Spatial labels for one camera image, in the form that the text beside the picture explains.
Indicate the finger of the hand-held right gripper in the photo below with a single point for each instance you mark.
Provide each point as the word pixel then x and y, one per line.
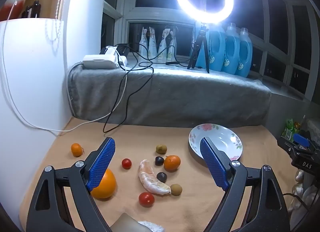
pixel 285 143
pixel 301 140

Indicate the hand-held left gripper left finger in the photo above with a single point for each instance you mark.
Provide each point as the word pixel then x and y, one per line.
pixel 102 162

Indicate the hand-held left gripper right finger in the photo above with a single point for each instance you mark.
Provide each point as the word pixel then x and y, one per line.
pixel 213 164

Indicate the small cherry tomato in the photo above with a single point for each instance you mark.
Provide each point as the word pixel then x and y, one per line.
pixel 126 163

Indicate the large orange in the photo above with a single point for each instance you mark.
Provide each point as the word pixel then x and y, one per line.
pixel 106 187

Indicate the floral white plate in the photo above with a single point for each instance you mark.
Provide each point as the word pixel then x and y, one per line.
pixel 225 139

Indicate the small mandarin with stem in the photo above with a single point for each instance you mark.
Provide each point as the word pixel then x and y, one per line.
pixel 76 149

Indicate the brown longan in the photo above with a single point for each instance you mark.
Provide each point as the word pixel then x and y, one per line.
pixel 176 189
pixel 161 148

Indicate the peeled pomelo segment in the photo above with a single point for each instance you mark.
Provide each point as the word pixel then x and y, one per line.
pixel 150 182

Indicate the dark grape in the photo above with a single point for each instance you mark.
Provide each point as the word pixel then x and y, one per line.
pixel 159 161
pixel 161 177

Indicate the large cherry tomato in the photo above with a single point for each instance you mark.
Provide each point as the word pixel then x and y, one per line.
pixel 146 199

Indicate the person's right hand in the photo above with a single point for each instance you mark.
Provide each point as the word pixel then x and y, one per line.
pixel 307 197

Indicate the small yellow-capped bottle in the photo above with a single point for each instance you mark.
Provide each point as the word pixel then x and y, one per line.
pixel 297 126

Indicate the green packet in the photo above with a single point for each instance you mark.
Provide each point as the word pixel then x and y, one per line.
pixel 289 129

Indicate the white plastic bag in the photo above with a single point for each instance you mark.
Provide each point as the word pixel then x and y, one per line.
pixel 312 126

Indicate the grey flat object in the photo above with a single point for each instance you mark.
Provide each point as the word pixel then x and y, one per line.
pixel 126 223

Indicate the grey blanket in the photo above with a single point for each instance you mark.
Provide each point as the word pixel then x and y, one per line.
pixel 187 97

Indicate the white plastic wrap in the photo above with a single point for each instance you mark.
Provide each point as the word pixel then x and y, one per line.
pixel 151 226

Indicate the white power strip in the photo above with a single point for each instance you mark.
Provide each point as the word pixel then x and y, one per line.
pixel 98 61

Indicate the black power adapter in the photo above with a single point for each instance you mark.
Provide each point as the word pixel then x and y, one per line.
pixel 123 48

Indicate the black tripod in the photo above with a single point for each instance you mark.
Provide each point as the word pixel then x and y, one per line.
pixel 201 39

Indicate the brown glass bottle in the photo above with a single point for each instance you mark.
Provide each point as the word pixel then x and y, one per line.
pixel 36 10

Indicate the grey window frame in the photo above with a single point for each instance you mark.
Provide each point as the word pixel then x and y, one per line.
pixel 125 7

